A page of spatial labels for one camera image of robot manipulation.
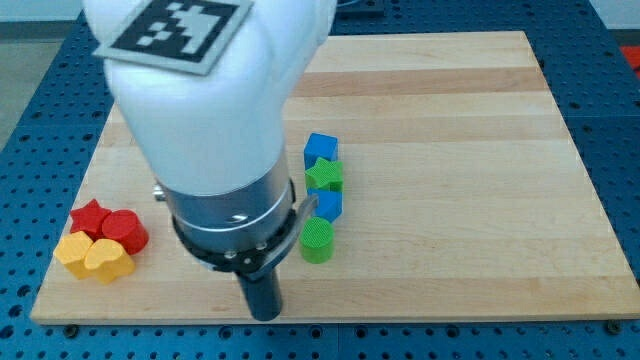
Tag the green cylinder block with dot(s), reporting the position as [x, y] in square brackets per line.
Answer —
[317, 240]

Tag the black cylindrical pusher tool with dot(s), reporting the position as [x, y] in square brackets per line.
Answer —
[263, 295]

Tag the black and white fiducial tag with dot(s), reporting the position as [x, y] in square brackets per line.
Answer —
[182, 35]

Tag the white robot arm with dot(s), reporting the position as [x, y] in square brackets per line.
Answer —
[202, 84]

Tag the blue cube block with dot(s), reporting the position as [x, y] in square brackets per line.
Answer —
[320, 146]

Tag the yellow heart block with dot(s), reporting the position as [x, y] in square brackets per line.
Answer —
[107, 260]

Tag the red star block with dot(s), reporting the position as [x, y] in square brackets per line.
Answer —
[89, 219]

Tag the silver metal wrist flange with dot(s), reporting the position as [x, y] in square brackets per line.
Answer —
[239, 231]

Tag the blue triangle block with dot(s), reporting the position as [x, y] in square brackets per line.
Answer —
[329, 204]

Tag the red cylinder block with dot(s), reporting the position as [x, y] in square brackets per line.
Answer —
[125, 227]

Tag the red object at edge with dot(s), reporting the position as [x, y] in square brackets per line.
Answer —
[632, 56]

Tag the light wooden board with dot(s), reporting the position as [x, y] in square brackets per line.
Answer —
[465, 199]

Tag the yellow pentagon block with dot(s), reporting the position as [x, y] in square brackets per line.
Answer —
[71, 251]

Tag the green star block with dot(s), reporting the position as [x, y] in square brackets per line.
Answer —
[325, 175]

